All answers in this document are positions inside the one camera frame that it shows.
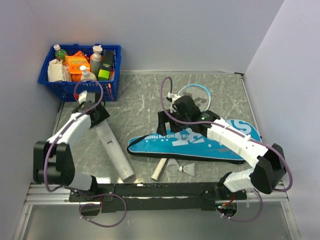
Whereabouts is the beige pump bottle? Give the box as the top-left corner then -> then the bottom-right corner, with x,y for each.
79,65 -> 97,82

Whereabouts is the orange snack packet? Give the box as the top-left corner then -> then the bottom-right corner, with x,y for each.
65,50 -> 90,75

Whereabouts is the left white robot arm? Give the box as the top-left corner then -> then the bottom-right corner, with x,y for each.
33,102 -> 110,201

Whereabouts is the blue badminton racket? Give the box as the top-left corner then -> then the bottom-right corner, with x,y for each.
151,84 -> 211,181

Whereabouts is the grey pump bottle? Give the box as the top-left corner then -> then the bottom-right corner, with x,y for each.
90,45 -> 103,79

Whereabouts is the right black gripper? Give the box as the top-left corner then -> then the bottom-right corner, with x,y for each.
156,108 -> 191,137

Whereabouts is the green drink bottle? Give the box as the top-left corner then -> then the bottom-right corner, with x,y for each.
53,44 -> 68,62

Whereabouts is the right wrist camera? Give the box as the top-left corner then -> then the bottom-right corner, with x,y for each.
166,92 -> 181,113

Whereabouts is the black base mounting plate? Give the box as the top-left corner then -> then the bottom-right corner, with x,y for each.
69,182 -> 247,213

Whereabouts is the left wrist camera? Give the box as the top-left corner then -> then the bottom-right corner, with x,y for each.
73,90 -> 96,104

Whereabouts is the aluminium rail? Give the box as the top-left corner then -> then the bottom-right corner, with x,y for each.
24,184 -> 289,205

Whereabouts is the white shuttlecock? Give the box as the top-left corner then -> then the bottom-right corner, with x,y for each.
166,158 -> 180,172
178,163 -> 196,177

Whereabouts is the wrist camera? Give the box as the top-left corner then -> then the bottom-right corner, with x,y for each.
73,90 -> 96,104
166,92 -> 181,113

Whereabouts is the beige cloth bag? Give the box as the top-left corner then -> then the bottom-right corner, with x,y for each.
47,59 -> 72,83

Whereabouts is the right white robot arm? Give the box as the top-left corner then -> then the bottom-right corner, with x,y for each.
156,93 -> 293,199

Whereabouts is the blue racket cover bag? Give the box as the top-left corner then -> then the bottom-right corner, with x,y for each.
126,118 -> 262,165

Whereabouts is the black green box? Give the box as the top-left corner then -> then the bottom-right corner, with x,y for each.
98,49 -> 114,81

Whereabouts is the white shuttlecock tube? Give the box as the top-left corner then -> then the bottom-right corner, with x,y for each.
94,120 -> 135,181

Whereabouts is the blue plastic basket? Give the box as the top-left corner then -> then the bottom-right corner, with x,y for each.
38,44 -> 122,102

